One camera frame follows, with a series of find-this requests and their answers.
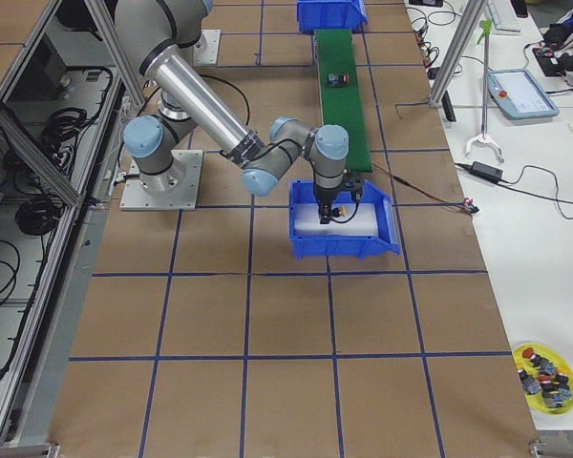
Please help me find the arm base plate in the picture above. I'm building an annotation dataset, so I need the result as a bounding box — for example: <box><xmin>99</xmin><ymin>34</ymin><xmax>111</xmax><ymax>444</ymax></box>
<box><xmin>120</xmin><ymin>149</ymin><xmax>203</xmax><ymax>211</ymax></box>
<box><xmin>193</xmin><ymin>29</ymin><xmax>222</xmax><ymax>67</ymax></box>

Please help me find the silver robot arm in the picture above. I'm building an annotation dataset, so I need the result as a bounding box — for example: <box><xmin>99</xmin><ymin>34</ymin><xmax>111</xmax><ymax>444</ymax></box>
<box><xmin>115</xmin><ymin>1</ymin><xmax>349</xmax><ymax>224</ymax></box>

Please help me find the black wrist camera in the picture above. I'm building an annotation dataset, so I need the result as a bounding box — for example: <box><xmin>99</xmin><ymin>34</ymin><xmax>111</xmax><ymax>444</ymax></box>
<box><xmin>343</xmin><ymin>171</ymin><xmax>364</xmax><ymax>203</ymax></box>

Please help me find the red push button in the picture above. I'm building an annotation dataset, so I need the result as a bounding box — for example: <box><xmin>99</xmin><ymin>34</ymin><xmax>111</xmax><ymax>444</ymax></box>
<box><xmin>327</xmin><ymin>73</ymin><xmax>350</xmax><ymax>88</ymax></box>

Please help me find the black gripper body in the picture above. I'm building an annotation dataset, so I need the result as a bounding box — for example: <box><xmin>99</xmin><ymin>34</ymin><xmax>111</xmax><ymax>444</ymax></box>
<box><xmin>313</xmin><ymin>186</ymin><xmax>340</xmax><ymax>208</ymax></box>

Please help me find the white foam pad right bin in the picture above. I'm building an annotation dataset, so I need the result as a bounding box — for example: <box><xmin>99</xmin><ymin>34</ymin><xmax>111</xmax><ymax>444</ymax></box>
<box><xmin>290</xmin><ymin>203</ymin><xmax>379</xmax><ymax>237</ymax></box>

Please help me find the black handheld remote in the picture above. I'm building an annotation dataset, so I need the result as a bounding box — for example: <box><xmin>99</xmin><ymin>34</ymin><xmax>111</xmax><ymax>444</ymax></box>
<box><xmin>441</xmin><ymin>91</ymin><xmax>456</xmax><ymax>122</ymax></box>

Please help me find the red black wire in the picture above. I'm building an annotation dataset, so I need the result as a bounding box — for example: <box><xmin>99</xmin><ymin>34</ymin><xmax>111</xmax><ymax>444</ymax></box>
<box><xmin>371</xmin><ymin>164</ymin><xmax>479</xmax><ymax>214</ymax></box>

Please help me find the blue bin right side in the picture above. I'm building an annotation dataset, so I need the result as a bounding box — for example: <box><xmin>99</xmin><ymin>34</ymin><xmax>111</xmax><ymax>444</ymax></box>
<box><xmin>289</xmin><ymin>180</ymin><xmax>400</xmax><ymax>259</ymax></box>

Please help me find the blue bin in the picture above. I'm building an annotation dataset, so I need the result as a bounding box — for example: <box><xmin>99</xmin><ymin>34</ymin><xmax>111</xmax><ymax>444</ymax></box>
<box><xmin>289</xmin><ymin>180</ymin><xmax>400</xmax><ymax>259</ymax></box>
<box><xmin>296</xmin><ymin>0</ymin><xmax>368</xmax><ymax>32</ymax></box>

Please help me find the blue bin left side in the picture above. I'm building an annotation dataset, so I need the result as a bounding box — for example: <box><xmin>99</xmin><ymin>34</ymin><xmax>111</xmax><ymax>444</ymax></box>
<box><xmin>296</xmin><ymin>0</ymin><xmax>368</xmax><ymax>32</ymax></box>

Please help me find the aluminium frame post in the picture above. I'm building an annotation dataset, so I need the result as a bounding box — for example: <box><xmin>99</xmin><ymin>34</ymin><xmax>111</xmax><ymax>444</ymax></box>
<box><xmin>428</xmin><ymin>0</ymin><xmax>486</xmax><ymax>108</ymax></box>

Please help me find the green conveyor belt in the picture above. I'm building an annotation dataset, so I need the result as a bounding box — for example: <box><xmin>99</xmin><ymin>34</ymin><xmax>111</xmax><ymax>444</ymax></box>
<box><xmin>314</xmin><ymin>29</ymin><xmax>372</xmax><ymax>173</ymax></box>

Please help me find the teach pendant tablet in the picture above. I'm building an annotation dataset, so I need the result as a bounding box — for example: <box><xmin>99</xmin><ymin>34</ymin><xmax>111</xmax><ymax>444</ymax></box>
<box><xmin>488</xmin><ymin>69</ymin><xmax>560</xmax><ymax>119</ymax></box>

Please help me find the black power adapter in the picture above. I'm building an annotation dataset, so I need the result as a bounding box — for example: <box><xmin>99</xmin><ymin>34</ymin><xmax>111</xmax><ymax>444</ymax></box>
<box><xmin>470</xmin><ymin>161</ymin><xmax>502</xmax><ymax>183</ymax></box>

